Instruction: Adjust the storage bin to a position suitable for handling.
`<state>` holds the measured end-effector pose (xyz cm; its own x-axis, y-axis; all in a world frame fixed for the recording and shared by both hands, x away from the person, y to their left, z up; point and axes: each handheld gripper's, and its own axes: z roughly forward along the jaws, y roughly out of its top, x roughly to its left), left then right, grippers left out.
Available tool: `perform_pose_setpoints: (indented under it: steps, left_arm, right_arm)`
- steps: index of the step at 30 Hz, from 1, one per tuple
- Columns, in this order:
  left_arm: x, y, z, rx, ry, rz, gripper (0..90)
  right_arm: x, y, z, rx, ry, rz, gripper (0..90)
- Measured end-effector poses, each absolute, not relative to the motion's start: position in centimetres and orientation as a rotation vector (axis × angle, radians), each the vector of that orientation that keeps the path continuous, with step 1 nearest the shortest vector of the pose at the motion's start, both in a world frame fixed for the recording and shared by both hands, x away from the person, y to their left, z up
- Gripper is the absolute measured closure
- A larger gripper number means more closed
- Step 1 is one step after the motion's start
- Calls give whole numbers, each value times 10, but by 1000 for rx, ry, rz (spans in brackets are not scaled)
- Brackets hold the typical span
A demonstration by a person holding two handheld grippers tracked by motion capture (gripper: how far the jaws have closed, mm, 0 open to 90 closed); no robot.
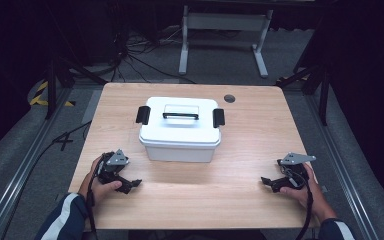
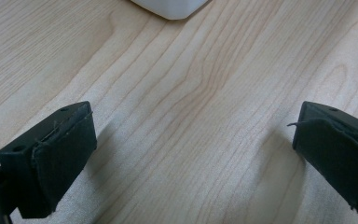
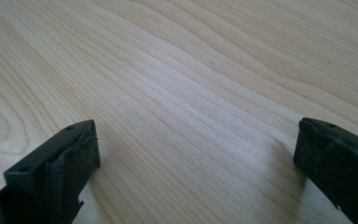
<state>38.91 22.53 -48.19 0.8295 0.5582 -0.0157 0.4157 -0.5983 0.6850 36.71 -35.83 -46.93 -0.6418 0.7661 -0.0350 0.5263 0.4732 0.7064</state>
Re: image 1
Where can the black curtain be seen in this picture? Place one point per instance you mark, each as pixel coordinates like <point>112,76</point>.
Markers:
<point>366,83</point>
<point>6,66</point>

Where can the grey metal table frame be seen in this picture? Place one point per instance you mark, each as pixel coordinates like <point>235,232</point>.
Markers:
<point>225,21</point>

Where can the person's right hand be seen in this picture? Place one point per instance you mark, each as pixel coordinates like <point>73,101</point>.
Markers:
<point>308,200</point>

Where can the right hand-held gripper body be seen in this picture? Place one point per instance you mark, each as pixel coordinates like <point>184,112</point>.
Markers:
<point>295,166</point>

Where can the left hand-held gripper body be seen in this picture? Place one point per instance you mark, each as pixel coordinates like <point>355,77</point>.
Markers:
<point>115,160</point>

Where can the aluminium floor rail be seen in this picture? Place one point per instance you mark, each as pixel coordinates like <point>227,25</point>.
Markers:
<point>20,173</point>
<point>343,173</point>

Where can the white plastic storage box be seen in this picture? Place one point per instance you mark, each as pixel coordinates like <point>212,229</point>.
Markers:
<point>180,153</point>

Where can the person's left hand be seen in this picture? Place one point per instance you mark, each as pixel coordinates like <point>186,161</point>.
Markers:
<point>98,190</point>

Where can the yellow black hazard tape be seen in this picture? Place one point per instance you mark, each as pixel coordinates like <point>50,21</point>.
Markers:
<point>36,98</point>

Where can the black tripod stand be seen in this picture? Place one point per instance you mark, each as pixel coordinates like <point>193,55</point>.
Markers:
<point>323,96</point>
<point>51,90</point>

